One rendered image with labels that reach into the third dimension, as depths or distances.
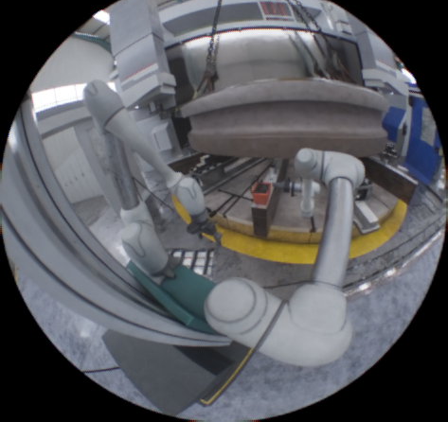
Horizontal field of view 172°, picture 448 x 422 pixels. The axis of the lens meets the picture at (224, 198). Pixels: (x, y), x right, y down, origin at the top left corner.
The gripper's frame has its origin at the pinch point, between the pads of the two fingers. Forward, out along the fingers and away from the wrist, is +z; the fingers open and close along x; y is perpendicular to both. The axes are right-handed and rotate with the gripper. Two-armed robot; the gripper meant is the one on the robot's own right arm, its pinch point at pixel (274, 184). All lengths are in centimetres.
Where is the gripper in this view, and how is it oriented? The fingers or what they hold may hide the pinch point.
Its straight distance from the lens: 126.1
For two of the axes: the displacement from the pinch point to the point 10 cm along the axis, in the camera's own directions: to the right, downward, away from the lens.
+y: -2.0, -8.1, -5.5
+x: -4.4, 5.8, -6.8
